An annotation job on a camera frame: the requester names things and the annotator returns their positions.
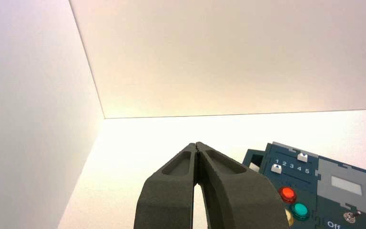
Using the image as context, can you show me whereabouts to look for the yellow push button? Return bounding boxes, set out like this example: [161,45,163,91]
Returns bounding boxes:
[285,208,295,227]

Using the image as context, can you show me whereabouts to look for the blue grey control box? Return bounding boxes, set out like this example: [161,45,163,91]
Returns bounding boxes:
[242,142,366,229]

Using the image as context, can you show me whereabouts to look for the red push button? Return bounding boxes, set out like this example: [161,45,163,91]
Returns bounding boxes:
[278,186,297,204]

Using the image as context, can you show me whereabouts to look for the white display window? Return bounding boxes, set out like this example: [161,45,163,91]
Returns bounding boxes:
[330,176,363,196]

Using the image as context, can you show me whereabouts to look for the silver toggle switch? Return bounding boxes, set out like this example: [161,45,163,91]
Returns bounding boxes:
[343,210,362,224]

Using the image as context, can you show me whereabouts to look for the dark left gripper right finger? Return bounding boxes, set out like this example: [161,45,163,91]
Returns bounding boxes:
[196,142,289,229]

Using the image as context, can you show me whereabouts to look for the green push button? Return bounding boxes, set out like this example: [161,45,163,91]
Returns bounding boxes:
[290,203,311,221]

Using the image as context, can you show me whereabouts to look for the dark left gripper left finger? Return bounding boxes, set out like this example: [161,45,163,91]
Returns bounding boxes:
[134,143,200,229]

